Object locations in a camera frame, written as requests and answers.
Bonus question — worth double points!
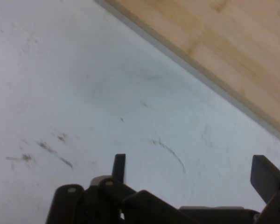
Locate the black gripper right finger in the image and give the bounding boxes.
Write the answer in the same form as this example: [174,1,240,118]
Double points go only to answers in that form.
[250,154,280,224]

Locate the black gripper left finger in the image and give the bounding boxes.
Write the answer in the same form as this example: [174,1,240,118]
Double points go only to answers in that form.
[45,154,181,224]

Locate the bamboo cutting board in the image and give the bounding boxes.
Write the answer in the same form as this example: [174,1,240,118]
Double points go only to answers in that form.
[95,0,280,148]

